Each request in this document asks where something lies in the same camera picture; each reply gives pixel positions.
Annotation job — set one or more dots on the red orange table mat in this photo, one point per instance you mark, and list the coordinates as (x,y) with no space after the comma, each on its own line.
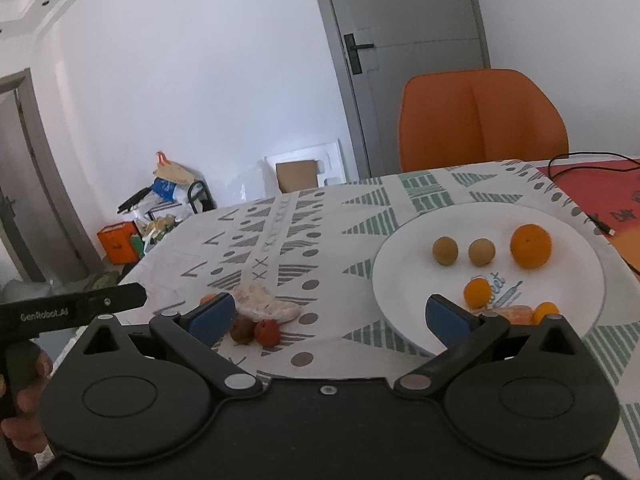
(606,186)

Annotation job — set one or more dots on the white foam packaging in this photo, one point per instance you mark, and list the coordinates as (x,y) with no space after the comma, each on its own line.
(329,160)

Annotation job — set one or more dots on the brown longan fruit left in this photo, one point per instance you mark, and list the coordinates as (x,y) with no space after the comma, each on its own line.
(445,251)

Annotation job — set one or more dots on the person's left hand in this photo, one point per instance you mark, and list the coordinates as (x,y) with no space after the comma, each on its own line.
(24,429)

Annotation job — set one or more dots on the black door handle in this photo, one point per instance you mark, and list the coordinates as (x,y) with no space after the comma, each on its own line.
(353,50)

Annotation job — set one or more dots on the brown longan fruit right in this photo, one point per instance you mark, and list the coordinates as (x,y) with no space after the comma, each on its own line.
(481,252)

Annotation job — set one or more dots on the orange chair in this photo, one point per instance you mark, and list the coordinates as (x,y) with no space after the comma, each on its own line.
(469,116)

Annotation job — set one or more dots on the small orange mandarin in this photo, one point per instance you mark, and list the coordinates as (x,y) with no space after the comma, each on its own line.
(477,293)

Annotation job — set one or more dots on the dark red dried fruit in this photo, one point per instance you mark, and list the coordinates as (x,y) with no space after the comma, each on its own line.
(242,330)

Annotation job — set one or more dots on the large orange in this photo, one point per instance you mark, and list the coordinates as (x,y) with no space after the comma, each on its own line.
(531,246)

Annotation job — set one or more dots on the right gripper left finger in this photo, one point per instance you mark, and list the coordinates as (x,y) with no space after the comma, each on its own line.
(190,337)

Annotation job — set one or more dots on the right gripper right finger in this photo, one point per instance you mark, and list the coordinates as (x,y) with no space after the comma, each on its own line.
(467,339)

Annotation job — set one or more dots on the brown cardboard box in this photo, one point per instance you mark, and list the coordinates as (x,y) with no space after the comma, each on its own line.
(299,175)

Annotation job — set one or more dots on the brown longan fruit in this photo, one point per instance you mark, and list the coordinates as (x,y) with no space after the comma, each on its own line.
(481,252)
(445,251)

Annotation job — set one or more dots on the white round plate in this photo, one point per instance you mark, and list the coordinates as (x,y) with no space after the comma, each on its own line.
(405,273)

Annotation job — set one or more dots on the small kumquat on tablecloth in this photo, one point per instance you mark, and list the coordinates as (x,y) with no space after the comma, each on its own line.
(207,298)

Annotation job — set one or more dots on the small red fruit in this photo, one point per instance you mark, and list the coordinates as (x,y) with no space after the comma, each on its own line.
(267,333)

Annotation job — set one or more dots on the patterned white tablecloth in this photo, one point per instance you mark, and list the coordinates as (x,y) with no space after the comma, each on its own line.
(316,248)

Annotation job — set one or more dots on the small orange kumquat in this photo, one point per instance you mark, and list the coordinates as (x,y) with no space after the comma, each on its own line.
(542,310)

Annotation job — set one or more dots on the pile of bags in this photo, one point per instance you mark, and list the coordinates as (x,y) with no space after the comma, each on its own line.
(159,208)

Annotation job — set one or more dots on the orange cardboard box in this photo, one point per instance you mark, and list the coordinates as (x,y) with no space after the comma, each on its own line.
(116,242)

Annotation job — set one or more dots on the grey door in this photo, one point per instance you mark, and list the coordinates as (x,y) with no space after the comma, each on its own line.
(412,38)

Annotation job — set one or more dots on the peeled tangerine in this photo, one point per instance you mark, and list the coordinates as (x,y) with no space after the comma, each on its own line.
(516,315)

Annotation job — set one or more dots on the peeled fruit on tablecloth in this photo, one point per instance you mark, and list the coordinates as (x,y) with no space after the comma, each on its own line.
(254,301)

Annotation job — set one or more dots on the black metal rack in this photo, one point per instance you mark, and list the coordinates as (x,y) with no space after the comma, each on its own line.
(199,197)

